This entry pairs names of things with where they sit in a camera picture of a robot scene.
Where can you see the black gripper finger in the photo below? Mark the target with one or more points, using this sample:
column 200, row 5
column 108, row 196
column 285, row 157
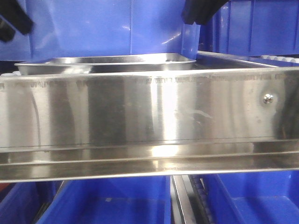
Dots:
column 18, row 18
column 189, row 12
column 7, row 31
column 207, row 8

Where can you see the silver metal tray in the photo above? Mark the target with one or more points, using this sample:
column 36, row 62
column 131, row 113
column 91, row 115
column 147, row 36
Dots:
column 107, row 64

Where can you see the blue crate upper right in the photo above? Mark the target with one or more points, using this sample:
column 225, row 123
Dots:
column 253, row 28

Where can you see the large blue bin upper left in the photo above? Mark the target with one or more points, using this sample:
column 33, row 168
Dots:
column 66, row 28

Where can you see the blue bin lower left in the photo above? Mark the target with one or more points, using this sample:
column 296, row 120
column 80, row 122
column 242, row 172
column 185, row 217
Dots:
column 25, row 202

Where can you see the blue bin lower middle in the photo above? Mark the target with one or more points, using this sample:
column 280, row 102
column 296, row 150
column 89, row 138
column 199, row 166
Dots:
column 131, row 200

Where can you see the blue bin lower right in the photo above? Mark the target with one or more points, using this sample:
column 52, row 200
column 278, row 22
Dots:
column 253, row 198

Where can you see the stainless steel shelf rail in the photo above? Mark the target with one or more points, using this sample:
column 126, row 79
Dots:
column 226, row 114

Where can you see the roller track rail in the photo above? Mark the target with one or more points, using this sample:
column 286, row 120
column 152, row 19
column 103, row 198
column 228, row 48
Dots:
column 188, row 201

